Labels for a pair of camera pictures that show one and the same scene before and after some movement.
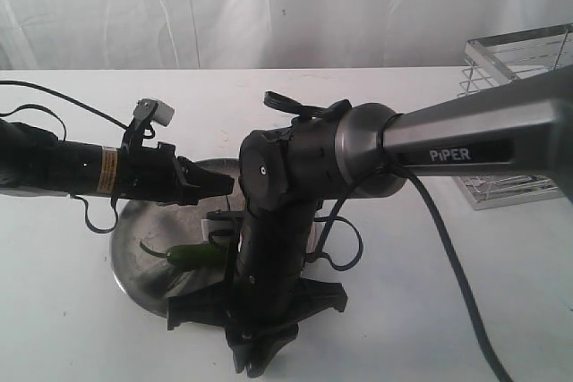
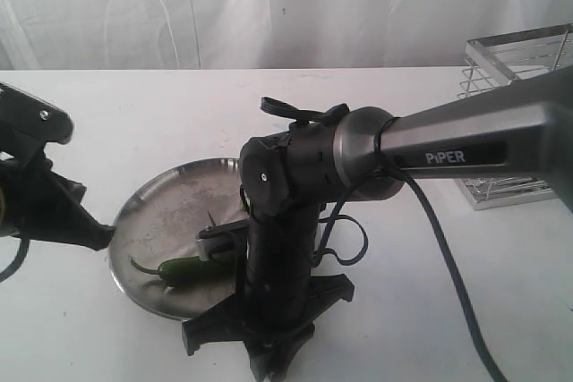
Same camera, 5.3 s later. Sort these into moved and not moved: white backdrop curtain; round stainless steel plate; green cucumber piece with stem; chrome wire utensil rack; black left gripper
Moved: black left gripper; green cucumber piece with stem
Not moved: round stainless steel plate; chrome wire utensil rack; white backdrop curtain
